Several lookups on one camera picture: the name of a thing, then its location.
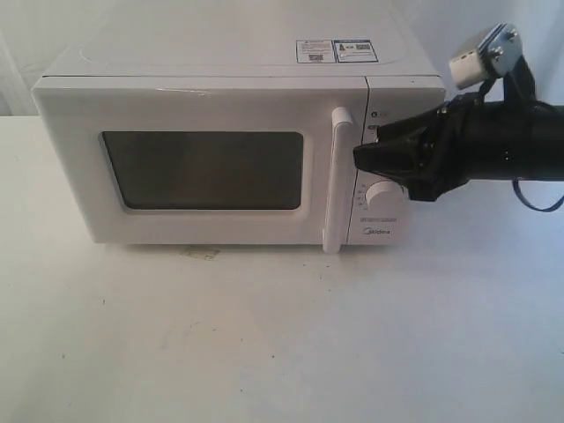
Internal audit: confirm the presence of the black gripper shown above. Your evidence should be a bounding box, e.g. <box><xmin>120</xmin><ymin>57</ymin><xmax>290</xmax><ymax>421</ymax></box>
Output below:
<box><xmin>352</xmin><ymin>93</ymin><xmax>486</xmax><ymax>202</ymax></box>

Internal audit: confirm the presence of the black camera cable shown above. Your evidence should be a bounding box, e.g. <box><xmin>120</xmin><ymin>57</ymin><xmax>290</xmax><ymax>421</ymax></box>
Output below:
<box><xmin>510</xmin><ymin>175</ymin><xmax>564</xmax><ymax>213</ymax></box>

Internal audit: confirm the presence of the white microwave door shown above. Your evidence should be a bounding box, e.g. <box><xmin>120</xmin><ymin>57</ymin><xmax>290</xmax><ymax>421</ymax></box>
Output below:
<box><xmin>32</xmin><ymin>77</ymin><xmax>368</xmax><ymax>253</ymax></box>

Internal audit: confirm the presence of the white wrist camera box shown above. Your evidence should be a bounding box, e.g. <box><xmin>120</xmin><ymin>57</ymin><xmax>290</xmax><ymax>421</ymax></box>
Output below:
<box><xmin>449</xmin><ymin>23</ymin><xmax>523</xmax><ymax>90</ymax></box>

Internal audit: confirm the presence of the blue white warning sticker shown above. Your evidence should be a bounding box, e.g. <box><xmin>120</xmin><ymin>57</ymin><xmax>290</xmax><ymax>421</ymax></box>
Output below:
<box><xmin>295</xmin><ymin>40</ymin><xmax>379</xmax><ymax>64</ymax></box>

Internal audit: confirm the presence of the white microwave oven body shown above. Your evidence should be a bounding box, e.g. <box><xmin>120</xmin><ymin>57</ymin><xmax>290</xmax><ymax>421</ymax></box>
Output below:
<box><xmin>34</xmin><ymin>1</ymin><xmax>445</xmax><ymax>246</ymax></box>

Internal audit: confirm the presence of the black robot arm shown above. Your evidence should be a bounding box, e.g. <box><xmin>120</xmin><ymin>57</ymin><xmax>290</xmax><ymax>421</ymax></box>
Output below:
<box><xmin>353</xmin><ymin>58</ymin><xmax>563</xmax><ymax>205</ymax></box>

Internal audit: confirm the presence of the lower white control knob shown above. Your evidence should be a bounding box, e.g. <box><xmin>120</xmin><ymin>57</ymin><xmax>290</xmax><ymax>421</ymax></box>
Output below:
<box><xmin>365</xmin><ymin>180</ymin><xmax>405</xmax><ymax>210</ymax></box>

